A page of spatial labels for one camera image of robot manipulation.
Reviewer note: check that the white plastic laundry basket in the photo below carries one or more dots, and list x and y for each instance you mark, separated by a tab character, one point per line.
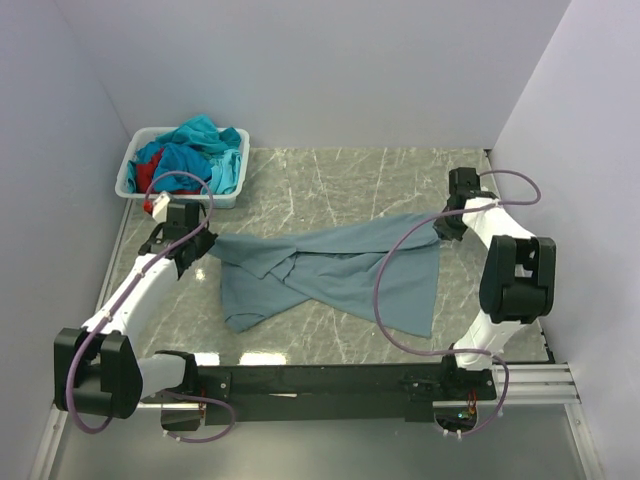
145	135

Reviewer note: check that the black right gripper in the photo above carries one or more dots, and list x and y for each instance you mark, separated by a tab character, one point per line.
444	230

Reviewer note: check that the blue t shirt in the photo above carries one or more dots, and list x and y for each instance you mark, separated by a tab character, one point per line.
193	166

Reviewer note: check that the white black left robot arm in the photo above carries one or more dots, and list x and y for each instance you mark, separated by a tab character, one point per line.
96	370

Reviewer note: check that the teal t shirt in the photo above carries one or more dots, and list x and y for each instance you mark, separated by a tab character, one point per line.
201	134

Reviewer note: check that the light cyan t shirt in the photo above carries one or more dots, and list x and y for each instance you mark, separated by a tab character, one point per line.
224	168

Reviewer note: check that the red t shirt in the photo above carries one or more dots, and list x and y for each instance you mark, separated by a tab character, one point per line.
143	174

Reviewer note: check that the grey-blue t shirt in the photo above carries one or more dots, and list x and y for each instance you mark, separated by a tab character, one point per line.
358	269

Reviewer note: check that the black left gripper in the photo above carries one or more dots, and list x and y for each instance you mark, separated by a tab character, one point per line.
207	242

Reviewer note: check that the aluminium rail frame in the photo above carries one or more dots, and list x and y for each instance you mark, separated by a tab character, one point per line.
531	383

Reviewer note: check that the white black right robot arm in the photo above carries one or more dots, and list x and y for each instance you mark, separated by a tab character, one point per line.
517	285

